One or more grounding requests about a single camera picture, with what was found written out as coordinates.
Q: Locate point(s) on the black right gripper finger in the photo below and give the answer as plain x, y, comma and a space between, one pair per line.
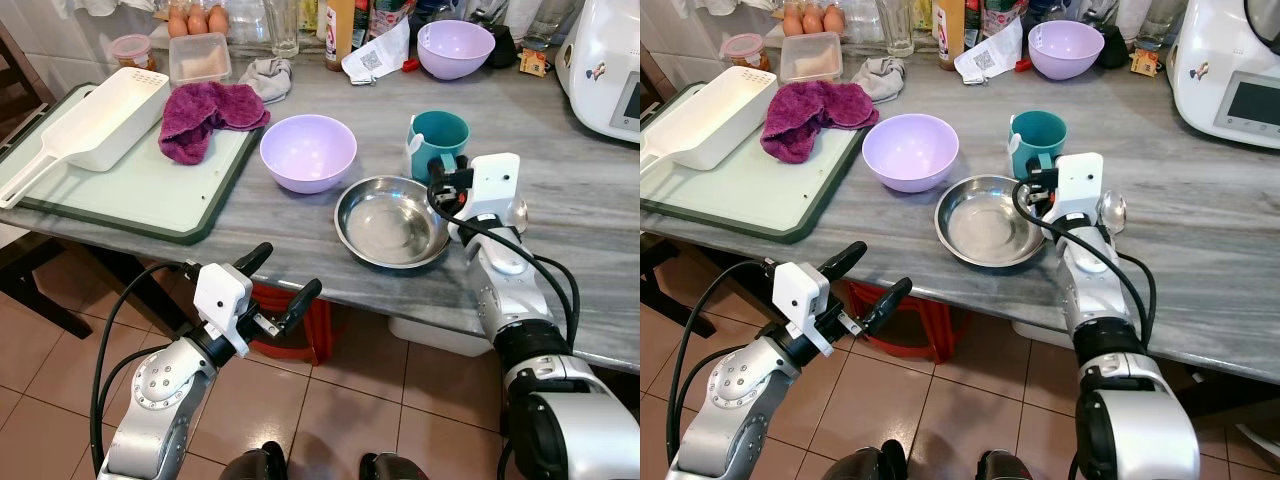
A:
1035, 167
439, 168

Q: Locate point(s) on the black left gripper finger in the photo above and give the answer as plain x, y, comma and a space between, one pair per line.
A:
844, 259
301, 305
252, 260
889, 305

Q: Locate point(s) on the teal mug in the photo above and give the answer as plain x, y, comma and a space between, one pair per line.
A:
440, 135
1040, 135

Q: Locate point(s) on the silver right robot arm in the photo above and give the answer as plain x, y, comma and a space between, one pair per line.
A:
1115, 330
525, 320

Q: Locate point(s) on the red plastic stool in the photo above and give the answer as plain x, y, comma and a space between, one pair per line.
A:
305, 335
900, 330

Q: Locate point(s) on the stainless steel bowl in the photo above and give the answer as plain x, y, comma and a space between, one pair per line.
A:
388, 225
985, 225

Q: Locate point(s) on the green rimmed cutting board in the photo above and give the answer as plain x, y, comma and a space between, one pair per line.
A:
140, 195
745, 192

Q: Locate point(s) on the white paper with QR code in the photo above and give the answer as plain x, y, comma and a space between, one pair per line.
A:
990, 55
378, 55

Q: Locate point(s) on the lavender plastic bowl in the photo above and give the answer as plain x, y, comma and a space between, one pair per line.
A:
308, 152
455, 48
1065, 48
910, 150

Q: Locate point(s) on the small black container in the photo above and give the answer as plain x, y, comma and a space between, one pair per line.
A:
1112, 47
504, 47

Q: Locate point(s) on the small orange card tag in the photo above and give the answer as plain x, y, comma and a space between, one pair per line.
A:
1145, 63
533, 63

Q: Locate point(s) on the white plastic storage box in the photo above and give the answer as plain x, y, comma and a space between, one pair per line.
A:
440, 336

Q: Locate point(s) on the black left robot foot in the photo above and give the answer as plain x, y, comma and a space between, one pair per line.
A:
255, 466
865, 466

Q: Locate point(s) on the black robot foot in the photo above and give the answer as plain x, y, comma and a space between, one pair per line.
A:
255, 466
865, 466
1000, 468
390, 468

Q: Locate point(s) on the magenta towel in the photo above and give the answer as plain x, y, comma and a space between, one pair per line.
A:
205, 115
810, 113

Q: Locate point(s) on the red label bottle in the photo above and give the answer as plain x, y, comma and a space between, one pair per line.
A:
1000, 12
385, 12

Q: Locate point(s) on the orange label bottle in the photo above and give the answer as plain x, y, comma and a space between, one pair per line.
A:
338, 32
950, 32

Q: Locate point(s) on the grey crumpled cloth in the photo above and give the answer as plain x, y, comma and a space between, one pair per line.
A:
880, 78
268, 79

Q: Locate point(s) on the black right robot foot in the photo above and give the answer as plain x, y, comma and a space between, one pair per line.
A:
1000, 468
390, 468

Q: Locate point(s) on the white kitchen cooking machine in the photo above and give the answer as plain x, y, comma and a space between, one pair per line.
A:
1225, 75
605, 70

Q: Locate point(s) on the clear drinking glass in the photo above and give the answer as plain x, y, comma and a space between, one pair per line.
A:
282, 27
895, 27

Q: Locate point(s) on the clear plastic food container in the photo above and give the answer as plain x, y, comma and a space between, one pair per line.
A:
198, 58
810, 56

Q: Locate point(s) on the small jar with pink lid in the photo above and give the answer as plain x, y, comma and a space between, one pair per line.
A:
745, 52
132, 52

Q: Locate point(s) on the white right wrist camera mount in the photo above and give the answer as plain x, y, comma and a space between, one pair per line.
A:
1078, 190
494, 190

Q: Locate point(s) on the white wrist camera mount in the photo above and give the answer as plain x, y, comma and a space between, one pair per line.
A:
1078, 190
222, 300
494, 190
808, 298

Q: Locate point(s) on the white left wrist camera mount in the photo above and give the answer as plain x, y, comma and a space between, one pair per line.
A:
808, 298
222, 300

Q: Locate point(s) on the dark wooden furniture frame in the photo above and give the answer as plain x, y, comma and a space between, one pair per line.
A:
50, 290
690, 285

